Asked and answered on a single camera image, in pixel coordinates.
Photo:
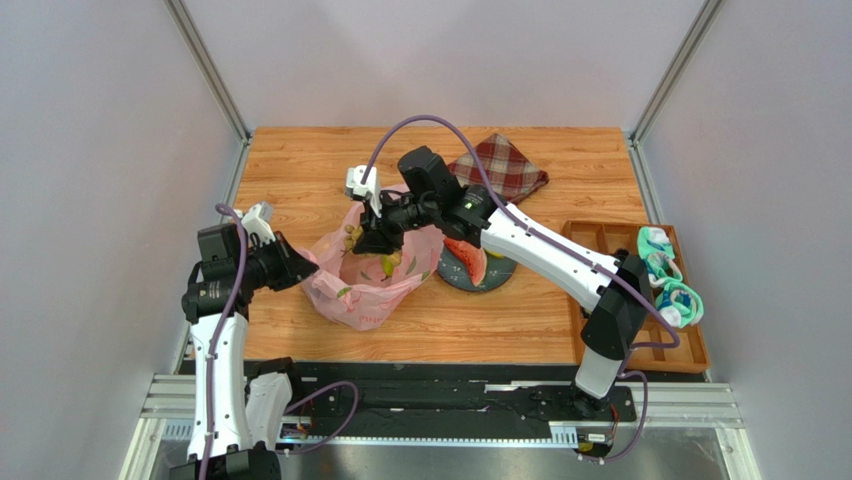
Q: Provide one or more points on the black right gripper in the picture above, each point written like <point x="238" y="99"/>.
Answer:
<point x="380" y="226"/>

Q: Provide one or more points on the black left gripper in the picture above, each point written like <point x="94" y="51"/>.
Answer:
<point x="292" y="265"/>

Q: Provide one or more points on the pink plastic bag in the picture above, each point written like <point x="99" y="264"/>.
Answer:
<point x="352" y="289"/>

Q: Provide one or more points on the fake watermelon slice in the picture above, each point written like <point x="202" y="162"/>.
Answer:
<point x="473" y="258"/>

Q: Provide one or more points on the fake grape bunch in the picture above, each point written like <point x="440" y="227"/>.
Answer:
<point x="353" y="234"/>

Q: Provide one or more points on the yellow green fake mango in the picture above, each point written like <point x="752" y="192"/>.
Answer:
<point x="494" y="254"/>

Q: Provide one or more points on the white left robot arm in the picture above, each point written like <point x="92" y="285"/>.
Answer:
<point x="237" y="416"/>

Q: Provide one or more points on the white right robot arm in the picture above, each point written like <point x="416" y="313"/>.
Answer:
<point x="615" y="292"/>

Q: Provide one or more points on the green fake fruit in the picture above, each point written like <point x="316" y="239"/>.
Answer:
<point x="388" y="266"/>

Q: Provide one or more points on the red plaid cloth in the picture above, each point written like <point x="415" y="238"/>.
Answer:
<point x="511" y="174"/>

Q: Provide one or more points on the upper green white sock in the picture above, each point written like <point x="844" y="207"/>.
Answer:
<point x="657" y="252"/>

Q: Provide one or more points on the green white sock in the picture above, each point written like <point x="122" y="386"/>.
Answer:
<point x="657" y="252"/>
<point x="679" y="305"/>

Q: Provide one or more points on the wooden compartment tray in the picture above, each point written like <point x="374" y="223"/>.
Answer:
<point x="691" y="356"/>

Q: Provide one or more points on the lower green white sock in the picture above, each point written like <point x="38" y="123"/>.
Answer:
<point x="679" y="305"/>

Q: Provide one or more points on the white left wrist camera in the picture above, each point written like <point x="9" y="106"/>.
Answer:
<point x="256" y="223"/>

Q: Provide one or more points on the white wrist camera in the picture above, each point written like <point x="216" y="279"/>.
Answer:
<point x="256" y="223"/>
<point x="362" y="184"/>

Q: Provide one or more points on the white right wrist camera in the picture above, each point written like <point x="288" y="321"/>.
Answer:
<point x="362" y="184"/>

